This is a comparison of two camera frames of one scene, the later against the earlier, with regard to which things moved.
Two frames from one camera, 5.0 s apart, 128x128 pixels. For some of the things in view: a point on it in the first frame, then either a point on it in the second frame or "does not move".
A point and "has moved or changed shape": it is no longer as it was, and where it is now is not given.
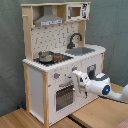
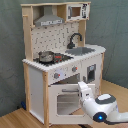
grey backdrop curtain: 107,28 does not move
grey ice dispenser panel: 91,71 does not move
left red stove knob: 56,75 does not move
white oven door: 64,96 has moved or changed shape
